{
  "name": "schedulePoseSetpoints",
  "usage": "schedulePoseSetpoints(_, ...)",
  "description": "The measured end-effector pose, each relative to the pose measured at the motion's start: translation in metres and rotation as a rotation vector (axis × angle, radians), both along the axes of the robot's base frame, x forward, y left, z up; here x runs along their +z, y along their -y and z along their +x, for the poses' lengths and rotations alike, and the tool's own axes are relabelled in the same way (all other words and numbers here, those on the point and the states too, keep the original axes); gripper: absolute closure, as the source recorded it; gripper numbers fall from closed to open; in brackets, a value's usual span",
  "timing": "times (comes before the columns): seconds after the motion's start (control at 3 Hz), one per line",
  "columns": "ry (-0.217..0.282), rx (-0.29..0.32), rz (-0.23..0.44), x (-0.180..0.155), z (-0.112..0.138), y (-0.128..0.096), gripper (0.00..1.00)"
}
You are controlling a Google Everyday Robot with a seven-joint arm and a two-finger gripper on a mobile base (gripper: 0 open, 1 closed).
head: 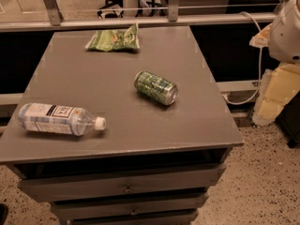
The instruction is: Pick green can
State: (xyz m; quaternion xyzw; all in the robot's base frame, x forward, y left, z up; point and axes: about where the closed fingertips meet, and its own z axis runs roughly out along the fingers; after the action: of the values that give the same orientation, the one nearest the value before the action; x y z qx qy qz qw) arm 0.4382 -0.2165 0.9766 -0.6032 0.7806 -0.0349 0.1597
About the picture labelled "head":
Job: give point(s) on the metal railing frame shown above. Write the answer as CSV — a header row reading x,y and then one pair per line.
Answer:
x,y
64,15

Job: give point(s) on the black box at right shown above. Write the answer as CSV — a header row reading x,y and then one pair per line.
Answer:
x,y
289,122

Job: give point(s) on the black shoe tip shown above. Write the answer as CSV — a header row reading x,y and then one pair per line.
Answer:
x,y
3,213

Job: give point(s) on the bottom grey drawer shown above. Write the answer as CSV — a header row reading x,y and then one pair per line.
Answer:
x,y
178,217

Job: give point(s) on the green soda can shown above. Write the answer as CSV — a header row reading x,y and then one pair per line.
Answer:
x,y
156,88

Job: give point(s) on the middle grey drawer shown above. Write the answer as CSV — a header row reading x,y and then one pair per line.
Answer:
x,y
131,207

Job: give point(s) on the top grey drawer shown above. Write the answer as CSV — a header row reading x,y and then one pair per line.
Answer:
x,y
121,183

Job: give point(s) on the grey drawer cabinet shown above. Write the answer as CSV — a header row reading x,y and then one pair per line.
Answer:
x,y
141,133

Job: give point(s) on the green chip bag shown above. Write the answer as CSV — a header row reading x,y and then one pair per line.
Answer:
x,y
114,40

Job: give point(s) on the grey drawer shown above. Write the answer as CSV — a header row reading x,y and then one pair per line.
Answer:
x,y
178,217
131,207
121,183

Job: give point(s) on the clear plastic water bottle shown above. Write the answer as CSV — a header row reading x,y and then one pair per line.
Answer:
x,y
59,119

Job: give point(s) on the black office chair base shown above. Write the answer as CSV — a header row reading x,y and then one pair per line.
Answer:
x,y
113,13

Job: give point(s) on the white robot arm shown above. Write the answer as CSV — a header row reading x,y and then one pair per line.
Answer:
x,y
284,37

